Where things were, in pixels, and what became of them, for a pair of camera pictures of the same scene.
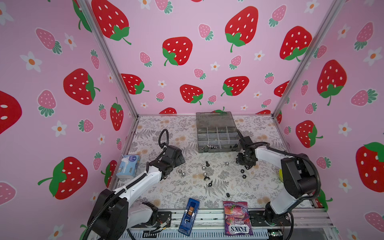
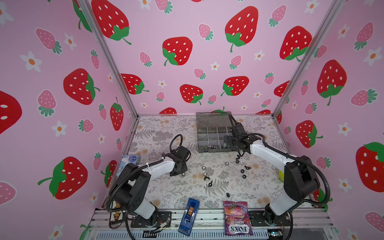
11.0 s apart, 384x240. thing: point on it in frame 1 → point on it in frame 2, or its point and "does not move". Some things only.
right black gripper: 239,159 → 229,142
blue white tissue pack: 127,168 does not move
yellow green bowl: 280,175 does not move
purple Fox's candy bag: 237,219 does not move
